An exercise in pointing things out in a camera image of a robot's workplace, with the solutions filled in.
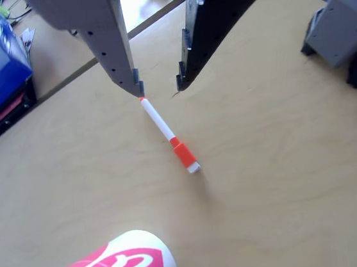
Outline black binder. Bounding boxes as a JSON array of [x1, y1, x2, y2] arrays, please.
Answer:
[[0, 75, 44, 154]]

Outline white and orange marker pen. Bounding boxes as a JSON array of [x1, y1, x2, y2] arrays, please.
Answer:
[[138, 91, 203, 179]]

